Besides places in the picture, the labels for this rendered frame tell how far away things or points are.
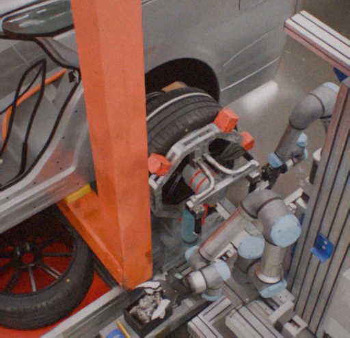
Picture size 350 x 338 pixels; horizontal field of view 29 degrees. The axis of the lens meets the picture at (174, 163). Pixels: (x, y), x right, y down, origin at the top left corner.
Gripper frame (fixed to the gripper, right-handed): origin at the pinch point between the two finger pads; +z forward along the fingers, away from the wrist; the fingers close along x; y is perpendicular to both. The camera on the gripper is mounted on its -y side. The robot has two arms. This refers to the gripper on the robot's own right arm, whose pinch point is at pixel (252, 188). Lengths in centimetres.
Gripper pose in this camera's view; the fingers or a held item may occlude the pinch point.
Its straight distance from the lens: 335.1
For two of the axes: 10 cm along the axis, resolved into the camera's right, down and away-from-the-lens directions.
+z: -7.8, 4.9, -4.0
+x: 6.3, 6.0, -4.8
